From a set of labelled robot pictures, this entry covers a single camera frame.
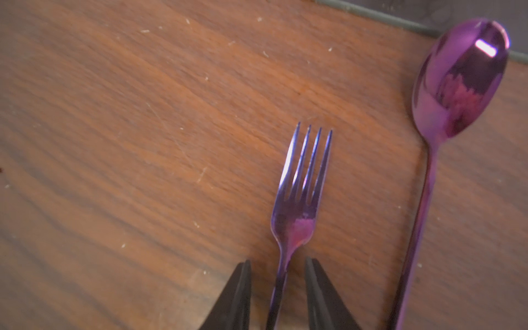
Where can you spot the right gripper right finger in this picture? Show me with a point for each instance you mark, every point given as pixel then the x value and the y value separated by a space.
pixel 326 310

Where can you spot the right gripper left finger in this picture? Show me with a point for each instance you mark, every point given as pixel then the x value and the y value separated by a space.
pixel 232 308

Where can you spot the purple fork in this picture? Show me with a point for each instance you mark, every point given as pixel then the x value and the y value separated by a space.
pixel 293 220

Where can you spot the magenta purple spoon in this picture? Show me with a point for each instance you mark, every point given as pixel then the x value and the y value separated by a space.
pixel 457 81

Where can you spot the dark metal tree base plate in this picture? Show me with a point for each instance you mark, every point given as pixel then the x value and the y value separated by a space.
pixel 434 17

